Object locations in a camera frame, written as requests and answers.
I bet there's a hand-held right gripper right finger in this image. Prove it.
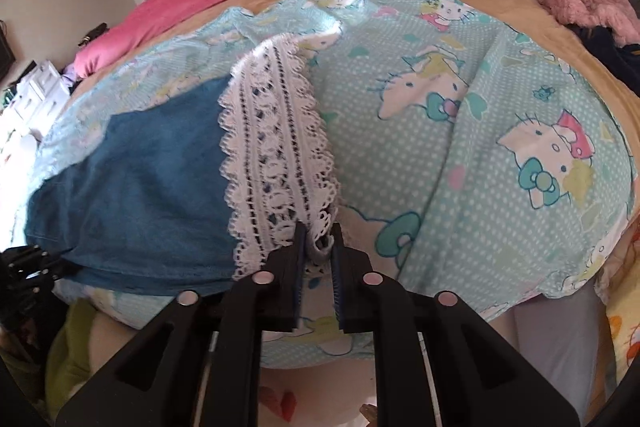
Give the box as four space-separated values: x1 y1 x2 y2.
330 224 581 427

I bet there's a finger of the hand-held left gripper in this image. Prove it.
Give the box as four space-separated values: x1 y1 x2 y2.
7 246 68 280

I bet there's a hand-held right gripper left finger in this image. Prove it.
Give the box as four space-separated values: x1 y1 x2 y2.
55 222 308 427

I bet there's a blue denim lace-trimmed garment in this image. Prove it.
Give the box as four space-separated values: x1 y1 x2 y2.
22 32 346 298

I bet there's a green sleeved left forearm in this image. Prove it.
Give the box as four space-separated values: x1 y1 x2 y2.
45 302 106 413

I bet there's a cream heart print cloth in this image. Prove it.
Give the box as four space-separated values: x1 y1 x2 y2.
90 312 381 427

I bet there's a printed cartoon cat blanket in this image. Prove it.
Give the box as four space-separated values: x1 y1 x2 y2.
10 0 638 370

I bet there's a white drawer cabinet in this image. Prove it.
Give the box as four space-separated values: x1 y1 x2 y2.
10 59 71 142

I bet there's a lavender cloth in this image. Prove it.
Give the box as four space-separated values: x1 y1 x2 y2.
62 62 88 90

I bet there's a light grey cloth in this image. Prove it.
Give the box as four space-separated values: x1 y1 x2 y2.
500 292 608 427

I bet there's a dark bag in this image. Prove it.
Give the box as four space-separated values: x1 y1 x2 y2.
77 23 108 45

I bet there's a yellow cartoon print cloth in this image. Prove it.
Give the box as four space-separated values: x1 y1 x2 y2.
597 217 640 388

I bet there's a beige bed sheet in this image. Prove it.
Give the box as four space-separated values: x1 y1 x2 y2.
65 0 640 308

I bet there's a dark navy cloth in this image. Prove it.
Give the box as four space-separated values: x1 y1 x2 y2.
570 24 640 88

